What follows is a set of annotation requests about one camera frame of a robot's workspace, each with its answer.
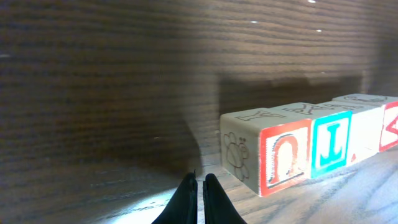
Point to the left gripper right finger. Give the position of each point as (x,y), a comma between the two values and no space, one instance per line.
(217,205)

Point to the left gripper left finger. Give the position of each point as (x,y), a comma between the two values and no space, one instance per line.
(182,207)

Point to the red U block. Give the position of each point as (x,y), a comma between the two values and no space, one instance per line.
(267,150)

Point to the blue J block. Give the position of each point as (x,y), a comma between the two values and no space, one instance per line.
(329,135)

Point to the white block red dots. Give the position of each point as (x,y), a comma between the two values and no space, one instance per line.
(365,130)

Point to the red A block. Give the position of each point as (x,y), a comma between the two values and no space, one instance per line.
(388,104)

